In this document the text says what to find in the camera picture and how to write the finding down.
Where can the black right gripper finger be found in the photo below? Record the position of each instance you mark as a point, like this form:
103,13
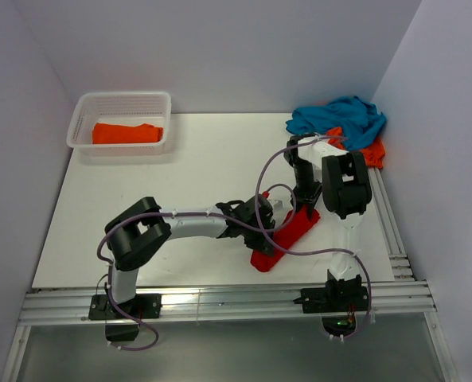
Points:
311,211
294,205

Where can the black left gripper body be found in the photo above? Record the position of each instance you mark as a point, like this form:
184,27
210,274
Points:
251,232

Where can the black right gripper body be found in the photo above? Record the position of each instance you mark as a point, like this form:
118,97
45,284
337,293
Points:
307,189

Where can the red t shirt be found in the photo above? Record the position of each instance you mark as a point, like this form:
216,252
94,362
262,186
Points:
286,238

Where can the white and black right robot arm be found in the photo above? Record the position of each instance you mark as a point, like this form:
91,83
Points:
340,179

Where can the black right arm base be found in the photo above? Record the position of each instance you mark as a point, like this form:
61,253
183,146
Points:
349,300

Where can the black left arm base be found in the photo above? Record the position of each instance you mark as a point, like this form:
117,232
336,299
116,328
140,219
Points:
145,306

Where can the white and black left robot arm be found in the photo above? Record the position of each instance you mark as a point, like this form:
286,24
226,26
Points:
136,235

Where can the blue t shirt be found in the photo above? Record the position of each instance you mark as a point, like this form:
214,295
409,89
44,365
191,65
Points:
359,121

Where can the white plastic basket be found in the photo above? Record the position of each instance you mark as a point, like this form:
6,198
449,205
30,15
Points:
128,109

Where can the rolled orange t shirt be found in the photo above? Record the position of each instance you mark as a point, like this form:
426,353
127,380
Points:
104,133

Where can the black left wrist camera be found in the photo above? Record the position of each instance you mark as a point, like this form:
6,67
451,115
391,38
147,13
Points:
258,212

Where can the aluminium rail frame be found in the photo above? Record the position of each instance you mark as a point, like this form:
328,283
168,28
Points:
404,295

